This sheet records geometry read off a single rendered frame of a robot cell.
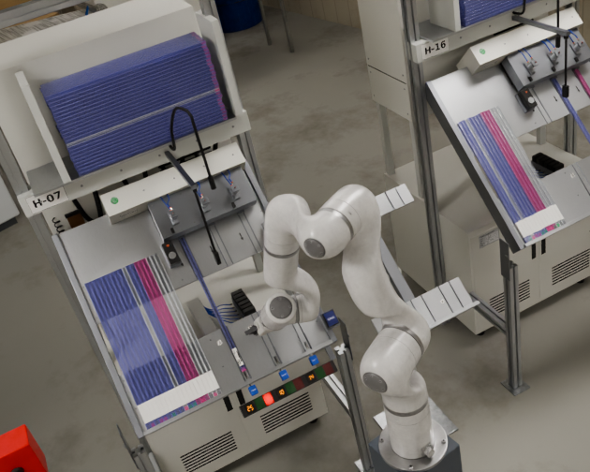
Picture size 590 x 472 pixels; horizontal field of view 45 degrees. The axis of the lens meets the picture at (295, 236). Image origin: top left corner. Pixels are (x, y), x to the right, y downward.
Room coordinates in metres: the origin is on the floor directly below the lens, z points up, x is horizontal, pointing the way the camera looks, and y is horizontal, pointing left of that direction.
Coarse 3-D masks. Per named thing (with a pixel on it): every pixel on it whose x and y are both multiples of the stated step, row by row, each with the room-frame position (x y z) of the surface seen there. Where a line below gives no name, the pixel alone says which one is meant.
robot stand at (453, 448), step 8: (376, 440) 1.32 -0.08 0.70; (448, 440) 1.27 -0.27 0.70; (376, 448) 1.30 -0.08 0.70; (448, 448) 1.24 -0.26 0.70; (456, 448) 1.24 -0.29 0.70; (376, 456) 1.29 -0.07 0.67; (448, 456) 1.22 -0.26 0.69; (456, 456) 1.24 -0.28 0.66; (376, 464) 1.30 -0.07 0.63; (384, 464) 1.26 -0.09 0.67; (440, 464) 1.21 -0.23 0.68; (448, 464) 1.22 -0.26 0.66; (456, 464) 1.23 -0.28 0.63
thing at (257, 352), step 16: (240, 320) 1.81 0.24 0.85; (208, 336) 1.77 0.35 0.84; (224, 336) 1.77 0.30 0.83; (240, 336) 1.77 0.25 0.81; (256, 336) 1.77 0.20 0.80; (272, 336) 1.77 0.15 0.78; (288, 336) 1.76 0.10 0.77; (304, 336) 1.76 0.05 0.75; (320, 336) 1.76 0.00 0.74; (208, 352) 1.73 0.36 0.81; (224, 352) 1.73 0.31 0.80; (240, 352) 1.73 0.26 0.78; (256, 352) 1.73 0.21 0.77; (272, 352) 1.73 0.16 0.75; (288, 352) 1.72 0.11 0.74; (224, 368) 1.69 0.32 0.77; (240, 368) 1.69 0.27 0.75; (256, 368) 1.69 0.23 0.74; (224, 384) 1.65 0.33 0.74
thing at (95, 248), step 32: (96, 224) 2.07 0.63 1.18; (128, 224) 2.07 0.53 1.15; (224, 224) 2.06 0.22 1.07; (256, 224) 2.06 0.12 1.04; (96, 256) 1.98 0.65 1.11; (128, 256) 1.98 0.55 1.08; (160, 256) 1.98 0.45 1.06; (192, 256) 1.98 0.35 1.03; (224, 256) 1.98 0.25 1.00; (96, 320) 1.82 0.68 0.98
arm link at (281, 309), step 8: (272, 296) 1.50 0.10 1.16; (280, 296) 1.49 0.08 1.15; (288, 296) 1.49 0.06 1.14; (264, 304) 1.53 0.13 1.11; (272, 304) 1.48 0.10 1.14; (280, 304) 1.48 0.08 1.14; (288, 304) 1.48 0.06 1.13; (296, 304) 1.50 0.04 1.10; (264, 312) 1.49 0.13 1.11; (272, 312) 1.46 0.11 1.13; (280, 312) 1.46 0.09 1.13; (288, 312) 1.46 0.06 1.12; (296, 312) 1.49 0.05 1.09; (264, 320) 1.52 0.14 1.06; (272, 320) 1.45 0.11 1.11; (280, 320) 1.45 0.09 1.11; (288, 320) 1.45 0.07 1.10; (296, 320) 1.49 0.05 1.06; (272, 328) 1.52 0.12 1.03; (280, 328) 1.52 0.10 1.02
